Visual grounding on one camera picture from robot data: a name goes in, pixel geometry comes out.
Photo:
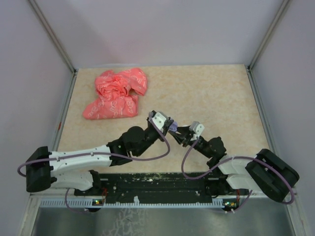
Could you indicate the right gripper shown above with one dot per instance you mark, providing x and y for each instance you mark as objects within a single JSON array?
[{"x": 188, "y": 137}]

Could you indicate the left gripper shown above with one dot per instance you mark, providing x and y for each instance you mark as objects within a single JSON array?
[{"x": 166, "y": 129}]

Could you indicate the purple round charging case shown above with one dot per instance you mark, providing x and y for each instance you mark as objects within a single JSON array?
[{"x": 173, "y": 127}]

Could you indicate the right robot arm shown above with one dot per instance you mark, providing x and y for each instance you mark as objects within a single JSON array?
[{"x": 265, "y": 172}]

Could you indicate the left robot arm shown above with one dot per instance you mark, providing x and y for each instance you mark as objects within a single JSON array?
[{"x": 77, "y": 169}]

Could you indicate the crumpled pink cloth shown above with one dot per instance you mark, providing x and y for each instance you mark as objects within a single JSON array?
[{"x": 117, "y": 94}]

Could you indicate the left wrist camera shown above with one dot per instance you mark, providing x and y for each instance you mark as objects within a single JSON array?
[{"x": 161, "y": 121}]

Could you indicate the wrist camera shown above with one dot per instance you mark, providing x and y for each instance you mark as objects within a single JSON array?
[
  {"x": 161, "y": 121},
  {"x": 196, "y": 129}
]

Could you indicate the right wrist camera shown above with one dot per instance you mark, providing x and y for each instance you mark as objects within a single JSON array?
[{"x": 196, "y": 129}]

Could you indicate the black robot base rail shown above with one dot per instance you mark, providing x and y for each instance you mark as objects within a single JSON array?
[{"x": 160, "y": 188}]

